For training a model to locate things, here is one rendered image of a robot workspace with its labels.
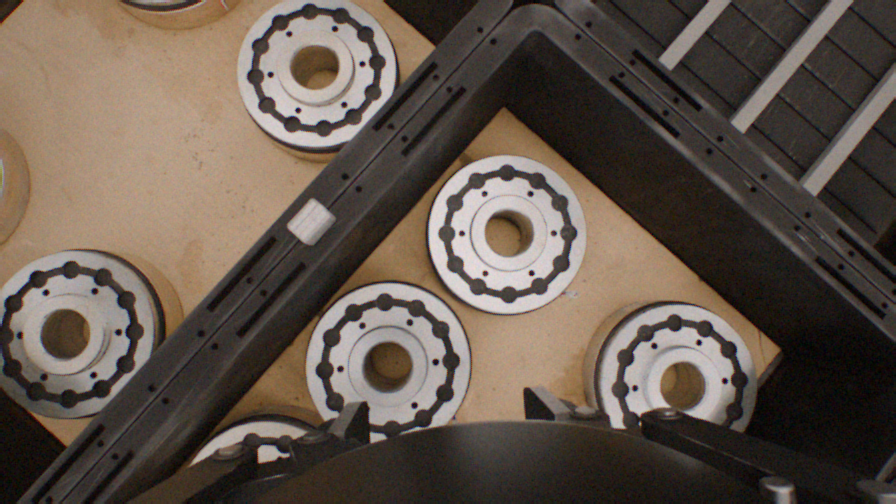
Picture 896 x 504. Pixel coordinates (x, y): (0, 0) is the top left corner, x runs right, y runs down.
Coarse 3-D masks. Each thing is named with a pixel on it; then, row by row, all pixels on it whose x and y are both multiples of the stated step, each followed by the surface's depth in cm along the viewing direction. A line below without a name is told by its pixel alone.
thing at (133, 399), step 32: (480, 0) 23; (512, 0) 23; (480, 32) 25; (448, 64) 23; (416, 96) 23; (384, 128) 23; (352, 160) 23; (320, 192) 22; (256, 256) 23; (224, 288) 22; (256, 288) 22; (192, 320) 22; (224, 320) 22; (160, 352) 22; (192, 352) 22; (128, 384) 21; (160, 384) 22; (96, 416) 21; (128, 416) 21; (96, 448) 21; (64, 480) 21
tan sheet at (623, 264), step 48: (480, 144) 33; (528, 144) 33; (432, 192) 33; (576, 192) 33; (384, 240) 32; (624, 240) 33; (432, 288) 32; (576, 288) 33; (624, 288) 33; (672, 288) 33; (480, 336) 32; (528, 336) 32; (576, 336) 32; (288, 384) 31; (480, 384) 32; (528, 384) 32; (576, 384) 32; (672, 384) 33
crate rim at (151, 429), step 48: (480, 48) 23; (576, 48) 23; (624, 96) 23; (672, 144) 23; (384, 192) 23; (720, 192) 24; (336, 240) 22; (816, 240) 23; (288, 288) 22; (864, 288) 23; (240, 336) 22; (192, 384) 22; (144, 432) 21; (96, 480) 21
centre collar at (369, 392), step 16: (368, 336) 28; (384, 336) 28; (400, 336) 28; (416, 336) 29; (352, 352) 28; (368, 352) 29; (416, 352) 28; (352, 368) 28; (416, 368) 28; (352, 384) 28; (368, 384) 28; (416, 384) 28; (368, 400) 28; (384, 400) 28; (400, 400) 28
